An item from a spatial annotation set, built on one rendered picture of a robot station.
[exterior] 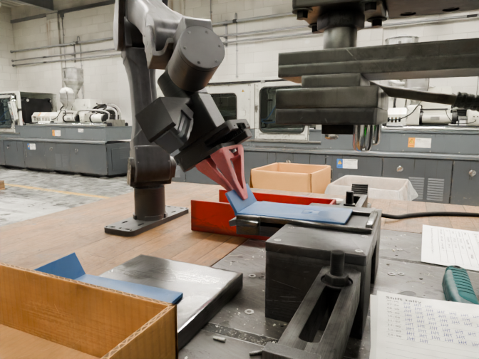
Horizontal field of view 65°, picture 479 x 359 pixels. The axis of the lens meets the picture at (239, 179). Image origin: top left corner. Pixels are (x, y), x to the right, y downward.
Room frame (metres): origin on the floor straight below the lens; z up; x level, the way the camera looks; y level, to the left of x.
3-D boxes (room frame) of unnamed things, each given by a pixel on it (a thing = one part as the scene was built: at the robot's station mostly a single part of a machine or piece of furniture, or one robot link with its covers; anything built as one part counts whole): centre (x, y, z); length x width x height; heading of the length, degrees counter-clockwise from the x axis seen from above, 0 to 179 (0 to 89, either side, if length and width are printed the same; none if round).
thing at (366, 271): (0.44, -0.11, 0.94); 0.20 x 0.10 x 0.07; 156
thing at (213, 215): (0.69, -0.05, 0.93); 0.25 x 0.12 x 0.06; 66
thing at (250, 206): (0.48, -0.07, 1.00); 0.15 x 0.07 x 0.03; 66
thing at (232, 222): (0.46, -0.02, 0.98); 0.07 x 0.02 x 0.01; 66
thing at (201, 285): (0.40, 0.10, 0.91); 0.17 x 0.16 x 0.02; 156
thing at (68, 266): (0.38, 0.15, 0.93); 0.15 x 0.07 x 0.03; 69
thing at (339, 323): (0.27, -0.07, 0.95); 0.15 x 0.03 x 0.10; 156
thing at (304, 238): (0.44, -0.11, 0.98); 0.20 x 0.10 x 0.01; 156
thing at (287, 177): (3.00, -0.41, 0.43); 0.59 x 0.54 x 0.58; 152
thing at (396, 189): (2.76, -1.00, 0.40); 0.69 x 0.60 x 0.50; 151
